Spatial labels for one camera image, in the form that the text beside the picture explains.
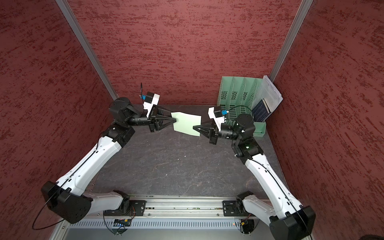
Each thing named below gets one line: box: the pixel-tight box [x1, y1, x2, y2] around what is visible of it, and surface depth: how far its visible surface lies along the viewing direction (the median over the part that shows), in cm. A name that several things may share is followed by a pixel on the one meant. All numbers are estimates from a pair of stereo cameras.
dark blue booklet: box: [252, 98, 272, 122], surface depth 102 cm
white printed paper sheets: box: [252, 75, 283, 113], surface depth 97 cm
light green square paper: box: [171, 112, 202, 137], surface depth 57 cm
